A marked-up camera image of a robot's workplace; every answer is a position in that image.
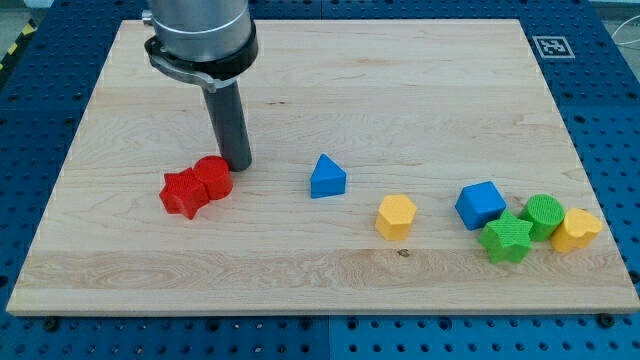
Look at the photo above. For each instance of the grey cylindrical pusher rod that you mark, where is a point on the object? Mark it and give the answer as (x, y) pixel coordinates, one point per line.
(227, 118)

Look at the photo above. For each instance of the blue triangle block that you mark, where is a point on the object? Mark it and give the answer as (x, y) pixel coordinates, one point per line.
(327, 179)

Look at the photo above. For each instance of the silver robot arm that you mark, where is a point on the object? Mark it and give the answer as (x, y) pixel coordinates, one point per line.
(208, 43)

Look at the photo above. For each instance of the red cylinder block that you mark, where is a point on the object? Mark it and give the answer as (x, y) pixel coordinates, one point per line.
(214, 173)

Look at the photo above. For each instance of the red star block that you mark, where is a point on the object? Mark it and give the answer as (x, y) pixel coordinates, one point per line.
(183, 193)

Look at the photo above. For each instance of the wooden board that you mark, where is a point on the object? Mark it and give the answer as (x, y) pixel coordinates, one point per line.
(363, 135)

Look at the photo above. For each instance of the yellow hexagon block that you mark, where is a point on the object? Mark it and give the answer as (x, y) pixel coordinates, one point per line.
(395, 217)

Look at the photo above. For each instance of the blue cube block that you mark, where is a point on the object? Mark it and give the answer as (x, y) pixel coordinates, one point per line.
(479, 203)

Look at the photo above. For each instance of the green star block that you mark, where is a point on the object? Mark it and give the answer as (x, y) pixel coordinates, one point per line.
(506, 238)

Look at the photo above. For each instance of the white fiducial marker tag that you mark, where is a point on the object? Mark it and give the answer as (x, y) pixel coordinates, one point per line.
(553, 47)

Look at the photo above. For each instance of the green cylinder block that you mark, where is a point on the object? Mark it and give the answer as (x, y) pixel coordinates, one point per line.
(545, 213)

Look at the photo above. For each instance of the yellow heart block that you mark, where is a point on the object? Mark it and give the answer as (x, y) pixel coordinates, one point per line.
(577, 231)

